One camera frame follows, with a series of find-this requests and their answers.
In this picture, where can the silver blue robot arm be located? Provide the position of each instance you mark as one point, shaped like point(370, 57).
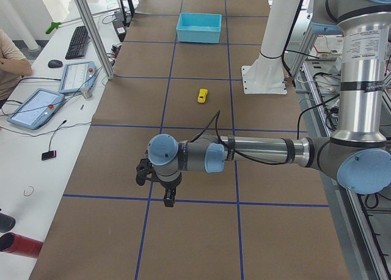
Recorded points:
point(355, 155)

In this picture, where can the seated person beige shirt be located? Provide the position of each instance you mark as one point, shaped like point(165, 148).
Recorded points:
point(14, 65)

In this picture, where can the black cylinder tube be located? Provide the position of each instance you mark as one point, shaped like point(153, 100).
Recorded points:
point(7, 223)

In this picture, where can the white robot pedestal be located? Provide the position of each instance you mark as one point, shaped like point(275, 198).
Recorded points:
point(265, 75)

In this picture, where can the near teach pendant tablet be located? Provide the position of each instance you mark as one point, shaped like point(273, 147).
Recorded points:
point(37, 109)

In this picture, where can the green handled tool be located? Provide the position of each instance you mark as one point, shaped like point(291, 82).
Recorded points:
point(53, 26)

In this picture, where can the yellow beetle toy car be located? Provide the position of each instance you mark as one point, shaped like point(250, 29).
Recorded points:
point(202, 95)

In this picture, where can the small black red device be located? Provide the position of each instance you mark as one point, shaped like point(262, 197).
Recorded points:
point(48, 155)

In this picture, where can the light blue plastic bin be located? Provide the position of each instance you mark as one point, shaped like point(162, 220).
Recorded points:
point(199, 27)

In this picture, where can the aluminium frame post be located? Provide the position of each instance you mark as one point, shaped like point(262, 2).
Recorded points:
point(92, 29)

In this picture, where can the far teach pendant tablet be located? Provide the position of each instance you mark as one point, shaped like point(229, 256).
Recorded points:
point(77, 76)

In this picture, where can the red cylinder tube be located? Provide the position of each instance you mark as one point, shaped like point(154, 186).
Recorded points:
point(20, 245)

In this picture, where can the teach pendant tablet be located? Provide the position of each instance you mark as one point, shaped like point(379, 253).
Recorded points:
point(77, 76)
point(37, 109)

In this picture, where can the rubber band loop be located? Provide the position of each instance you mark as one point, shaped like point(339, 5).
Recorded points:
point(28, 191)

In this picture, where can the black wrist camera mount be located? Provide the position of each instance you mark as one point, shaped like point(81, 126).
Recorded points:
point(145, 172)

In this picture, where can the black computer mouse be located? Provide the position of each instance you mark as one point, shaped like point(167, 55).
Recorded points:
point(54, 63)

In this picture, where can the black keyboard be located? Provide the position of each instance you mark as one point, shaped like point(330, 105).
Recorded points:
point(78, 43)

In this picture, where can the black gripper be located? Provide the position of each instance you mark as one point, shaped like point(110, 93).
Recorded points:
point(168, 187)

